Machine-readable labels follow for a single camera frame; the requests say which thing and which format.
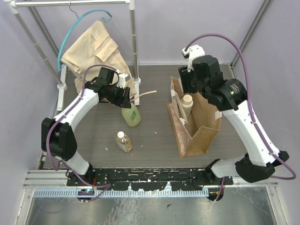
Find green lotion pump bottle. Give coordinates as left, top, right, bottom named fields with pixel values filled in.
left=121, top=103, right=142, bottom=127

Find beige cylindrical bottle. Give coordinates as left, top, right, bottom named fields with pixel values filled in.
left=181, top=94, right=193, bottom=117

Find clear amber liquid bottle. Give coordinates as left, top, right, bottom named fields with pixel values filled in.
left=115, top=131, right=133, bottom=154

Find brown canvas bag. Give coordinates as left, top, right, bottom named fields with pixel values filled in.
left=166, top=75, right=223, bottom=158

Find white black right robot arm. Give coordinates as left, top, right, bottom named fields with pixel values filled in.
left=178, top=55, right=289, bottom=185

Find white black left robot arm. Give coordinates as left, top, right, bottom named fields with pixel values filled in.
left=41, top=65, right=131, bottom=186

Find beige cargo shorts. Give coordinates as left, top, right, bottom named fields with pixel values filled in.
left=60, top=21, right=131, bottom=93

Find teal clothes hanger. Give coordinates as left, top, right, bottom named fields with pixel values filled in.
left=57, top=0, right=113, bottom=72

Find white metal clothes rack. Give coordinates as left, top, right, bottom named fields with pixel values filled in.
left=4, top=0, right=141, bottom=111

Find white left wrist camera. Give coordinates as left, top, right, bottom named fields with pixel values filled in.
left=113, top=70, right=130, bottom=89

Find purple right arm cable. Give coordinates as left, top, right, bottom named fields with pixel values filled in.
left=185, top=33, right=297, bottom=203

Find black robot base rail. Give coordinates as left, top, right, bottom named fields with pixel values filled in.
left=67, top=167, right=234, bottom=191

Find grey slotted cable duct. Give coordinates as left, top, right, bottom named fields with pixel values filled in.
left=33, top=188, right=209, bottom=198

